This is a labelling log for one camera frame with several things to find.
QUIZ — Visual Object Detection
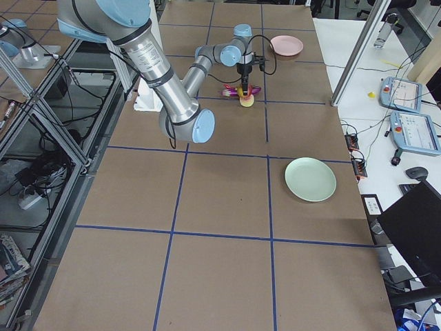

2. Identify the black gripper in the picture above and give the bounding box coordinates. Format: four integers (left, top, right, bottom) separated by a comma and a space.
236, 54, 254, 97

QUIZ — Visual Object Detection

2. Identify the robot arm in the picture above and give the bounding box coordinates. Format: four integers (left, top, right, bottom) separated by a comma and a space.
57, 1, 252, 143

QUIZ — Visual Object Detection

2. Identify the purple eggplant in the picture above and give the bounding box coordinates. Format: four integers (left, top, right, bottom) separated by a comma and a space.
220, 86, 262, 97

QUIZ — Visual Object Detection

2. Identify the pink-green peach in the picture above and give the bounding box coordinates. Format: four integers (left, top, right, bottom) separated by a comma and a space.
239, 94, 254, 108

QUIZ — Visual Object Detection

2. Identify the pink plate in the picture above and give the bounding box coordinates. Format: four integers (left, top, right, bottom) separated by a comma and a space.
271, 35, 304, 57

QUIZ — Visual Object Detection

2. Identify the light green plate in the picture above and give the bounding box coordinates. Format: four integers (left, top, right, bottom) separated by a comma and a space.
285, 157, 337, 202

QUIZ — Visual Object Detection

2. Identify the orange power strip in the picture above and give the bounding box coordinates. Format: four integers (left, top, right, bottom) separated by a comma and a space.
345, 133, 368, 182

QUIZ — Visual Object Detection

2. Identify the plastic water bottle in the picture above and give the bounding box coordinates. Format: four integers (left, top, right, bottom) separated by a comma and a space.
373, 13, 399, 49

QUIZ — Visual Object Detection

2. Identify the upper teach pendant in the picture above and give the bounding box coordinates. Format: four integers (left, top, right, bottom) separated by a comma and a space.
379, 77, 422, 113

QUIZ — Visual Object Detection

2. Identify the teach pendant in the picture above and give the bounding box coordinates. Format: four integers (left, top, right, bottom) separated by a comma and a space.
390, 110, 440, 156
379, 77, 422, 113

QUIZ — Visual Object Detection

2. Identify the lower teach pendant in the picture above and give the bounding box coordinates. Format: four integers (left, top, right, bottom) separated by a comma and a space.
390, 110, 440, 156

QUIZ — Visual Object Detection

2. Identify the black computer mouse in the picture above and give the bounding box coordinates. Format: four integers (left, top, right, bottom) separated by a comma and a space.
405, 166, 429, 181

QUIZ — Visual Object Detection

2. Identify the black laptop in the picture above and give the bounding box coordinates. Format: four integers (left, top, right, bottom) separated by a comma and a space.
377, 181, 440, 286

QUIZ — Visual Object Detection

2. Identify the white power strip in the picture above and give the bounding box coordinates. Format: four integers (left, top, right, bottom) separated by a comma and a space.
18, 192, 48, 210

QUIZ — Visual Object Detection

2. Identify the stack of magazines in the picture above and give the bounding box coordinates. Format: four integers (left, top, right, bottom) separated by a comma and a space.
1, 233, 31, 308

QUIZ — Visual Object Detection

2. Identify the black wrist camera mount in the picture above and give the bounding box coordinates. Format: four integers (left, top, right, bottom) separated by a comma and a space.
253, 55, 266, 72

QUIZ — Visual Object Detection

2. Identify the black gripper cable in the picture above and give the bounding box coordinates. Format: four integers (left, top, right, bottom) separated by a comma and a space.
247, 34, 279, 77

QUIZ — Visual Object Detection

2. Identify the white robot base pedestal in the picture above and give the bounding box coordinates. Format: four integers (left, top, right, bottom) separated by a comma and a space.
134, 76, 163, 112

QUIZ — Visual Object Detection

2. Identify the aluminium frame post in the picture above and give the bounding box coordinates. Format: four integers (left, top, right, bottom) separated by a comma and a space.
331, 0, 391, 107

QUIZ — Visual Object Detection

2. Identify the aluminium frame rail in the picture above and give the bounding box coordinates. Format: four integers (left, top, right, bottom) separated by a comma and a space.
1, 41, 136, 330

